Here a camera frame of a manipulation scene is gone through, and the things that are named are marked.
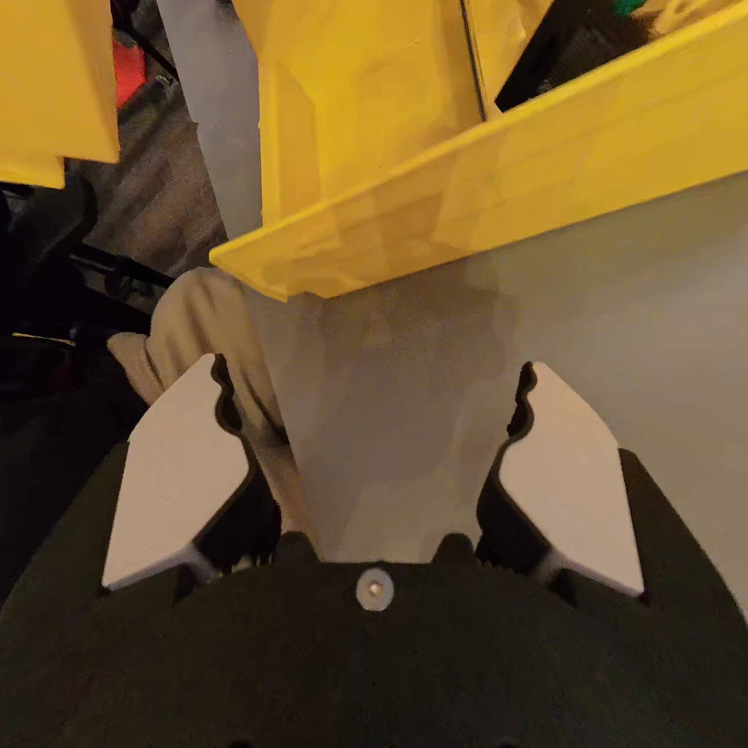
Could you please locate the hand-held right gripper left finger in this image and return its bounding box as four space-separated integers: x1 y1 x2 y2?
102 352 282 590

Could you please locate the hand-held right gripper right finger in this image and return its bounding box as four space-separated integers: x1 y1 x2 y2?
475 360 645 598

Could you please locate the person's leg in beige trousers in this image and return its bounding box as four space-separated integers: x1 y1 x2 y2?
107 268 319 553

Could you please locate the long yellow divider panel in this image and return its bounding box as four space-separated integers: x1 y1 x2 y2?
208 0 748 303

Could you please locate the red object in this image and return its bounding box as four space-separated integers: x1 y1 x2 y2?
113 32 148 110

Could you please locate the black fabric object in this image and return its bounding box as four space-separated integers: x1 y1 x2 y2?
495 0 664 113

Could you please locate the black metal frame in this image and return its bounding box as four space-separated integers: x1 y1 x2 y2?
67 242 176 300

